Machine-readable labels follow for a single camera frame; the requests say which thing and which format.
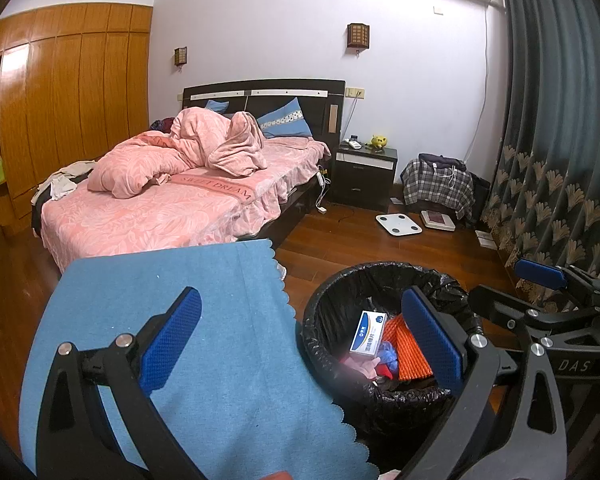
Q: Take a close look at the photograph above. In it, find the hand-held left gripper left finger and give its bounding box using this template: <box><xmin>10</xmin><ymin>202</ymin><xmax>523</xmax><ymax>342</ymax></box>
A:
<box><xmin>36</xmin><ymin>286</ymin><xmax>204</xmax><ymax>480</ymax></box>

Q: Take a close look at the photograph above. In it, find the small white blue box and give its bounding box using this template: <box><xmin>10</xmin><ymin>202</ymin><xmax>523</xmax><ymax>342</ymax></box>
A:
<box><xmin>349</xmin><ymin>310</ymin><xmax>388</xmax><ymax>359</ymax></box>

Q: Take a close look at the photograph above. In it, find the dark hoodie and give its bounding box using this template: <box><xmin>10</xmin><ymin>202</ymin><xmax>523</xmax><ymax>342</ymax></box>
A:
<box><xmin>419</xmin><ymin>152</ymin><xmax>467</xmax><ymax>171</ymax></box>

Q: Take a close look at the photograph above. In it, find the plaid shirt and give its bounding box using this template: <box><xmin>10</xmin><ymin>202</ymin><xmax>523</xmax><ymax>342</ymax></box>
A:
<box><xmin>401</xmin><ymin>158</ymin><xmax>476</xmax><ymax>221</ymax></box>

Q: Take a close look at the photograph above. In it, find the white socket cable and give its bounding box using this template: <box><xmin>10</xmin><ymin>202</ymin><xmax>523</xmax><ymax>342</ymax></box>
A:
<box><xmin>341</xmin><ymin>97</ymin><xmax>358</xmax><ymax>141</ymax></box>

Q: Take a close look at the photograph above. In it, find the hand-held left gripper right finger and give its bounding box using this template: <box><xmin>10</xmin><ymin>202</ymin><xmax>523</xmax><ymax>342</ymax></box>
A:
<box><xmin>395</xmin><ymin>286</ymin><xmax>568</xmax><ymax>480</ymax></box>

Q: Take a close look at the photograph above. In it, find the waste bin with black bag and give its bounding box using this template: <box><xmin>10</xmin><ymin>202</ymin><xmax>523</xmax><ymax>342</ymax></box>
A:
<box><xmin>302</xmin><ymin>261</ymin><xmax>496</xmax><ymax>461</ymax></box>

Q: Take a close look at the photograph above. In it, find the blue plastic bag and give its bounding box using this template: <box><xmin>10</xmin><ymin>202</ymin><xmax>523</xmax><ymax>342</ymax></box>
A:
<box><xmin>372</xmin><ymin>341</ymin><xmax>400</xmax><ymax>368</ymax></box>

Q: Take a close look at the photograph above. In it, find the blue tablecloth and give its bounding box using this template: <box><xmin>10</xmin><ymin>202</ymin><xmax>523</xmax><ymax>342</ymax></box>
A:
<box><xmin>19</xmin><ymin>239</ymin><xmax>381</xmax><ymax>480</ymax></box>

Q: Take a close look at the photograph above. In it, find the white bathroom scale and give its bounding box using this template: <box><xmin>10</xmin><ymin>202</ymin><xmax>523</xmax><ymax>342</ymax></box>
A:
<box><xmin>376</xmin><ymin>212</ymin><xmax>423</xmax><ymax>237</ymax></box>

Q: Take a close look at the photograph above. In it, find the white scale with maroon centre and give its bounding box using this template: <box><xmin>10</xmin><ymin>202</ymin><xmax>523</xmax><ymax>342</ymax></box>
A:
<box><xmin>420</xmin><ymin>209</ymin><xmax>457</xmax><ymax>233</ymax></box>

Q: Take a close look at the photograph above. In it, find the dark nightstand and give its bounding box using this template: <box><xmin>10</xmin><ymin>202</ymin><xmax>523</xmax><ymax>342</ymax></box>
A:
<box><xmin>330</xmin><ymin>145</ymin><xmax>399</xmax><ymax>212</ymax></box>

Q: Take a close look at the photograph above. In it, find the pink plastic bag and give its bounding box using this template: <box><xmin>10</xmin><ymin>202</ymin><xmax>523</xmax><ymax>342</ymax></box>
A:
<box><xmin>340</xmin><ymin>356</ymin><xmax>381</xmax><ymax>378</ymax></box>

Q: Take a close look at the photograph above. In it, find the air conditioner pipe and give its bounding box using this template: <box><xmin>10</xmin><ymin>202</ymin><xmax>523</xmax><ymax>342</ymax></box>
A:
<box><xmin>460</xmin><ymin>2</ymin><xmax>490</xmax><ymax>166</ymax></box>

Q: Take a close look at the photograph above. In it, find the orange mesh pad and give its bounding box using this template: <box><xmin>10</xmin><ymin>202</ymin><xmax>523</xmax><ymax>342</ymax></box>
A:
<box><xmin>381</xmin><ymin>316</ymin><xmax>435</xmax><ymax>382</ymax></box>

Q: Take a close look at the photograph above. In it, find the wooden wardrobe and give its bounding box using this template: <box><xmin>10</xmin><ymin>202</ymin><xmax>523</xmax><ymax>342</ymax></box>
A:
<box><xmin>0</xmin><ymin>2</ymin><xmax>153</xmax><ymax>248</ymax></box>

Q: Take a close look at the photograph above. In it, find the pile of pale clothes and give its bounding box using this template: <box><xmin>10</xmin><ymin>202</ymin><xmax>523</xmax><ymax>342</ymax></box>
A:
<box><xmin>30</xmin><ymin>160</ymin><xmax>98</xmax><ymax>206</ymax></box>

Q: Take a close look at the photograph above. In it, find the pink duvet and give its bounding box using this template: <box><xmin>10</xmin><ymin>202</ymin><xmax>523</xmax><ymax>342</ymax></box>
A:
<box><xmin>86</xmin><ymin>107</ymin><xmax>268</xmax><ymax>200</ymax></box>

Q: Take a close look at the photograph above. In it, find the black bag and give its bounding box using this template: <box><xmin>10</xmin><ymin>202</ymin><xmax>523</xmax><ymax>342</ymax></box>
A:
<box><xmin>467</xmin><ymin>172</ymin><xmax>492</xmax><ymax>228</ymax></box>

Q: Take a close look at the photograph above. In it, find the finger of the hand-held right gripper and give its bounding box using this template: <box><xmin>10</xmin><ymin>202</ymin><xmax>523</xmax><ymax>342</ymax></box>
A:
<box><xmin>467</xmin><ymin>285</ymin><xmax>600</xmax><ymax>356</ymax></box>
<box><xmin>512</xmin><ymin>257</ymin><xmax>600</xmax><ymax>313</ymax></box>

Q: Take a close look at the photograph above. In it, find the teal patterned curtain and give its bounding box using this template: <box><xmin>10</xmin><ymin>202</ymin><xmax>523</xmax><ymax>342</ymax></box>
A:
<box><xmin>480</xmin><ymin>0</ymin><xmax>600</xmax><ymax>321</ymax></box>

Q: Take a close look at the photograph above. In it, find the large blue pillow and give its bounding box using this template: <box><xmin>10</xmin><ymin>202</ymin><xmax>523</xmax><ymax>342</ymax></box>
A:
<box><xmin>256</xmin><ymin>97</ymin><xmax>313</xmax><ymax>138</ymax></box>

